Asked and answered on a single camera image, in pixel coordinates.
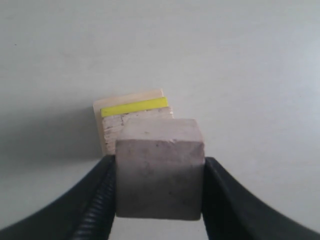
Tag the yellow painted cube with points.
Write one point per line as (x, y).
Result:
(138, 106)

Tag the small pale wooden cube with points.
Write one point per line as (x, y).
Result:
(160, 169)

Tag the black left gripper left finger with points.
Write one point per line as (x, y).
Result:
(85, 212)

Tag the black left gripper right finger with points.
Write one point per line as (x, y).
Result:
(231, 212)

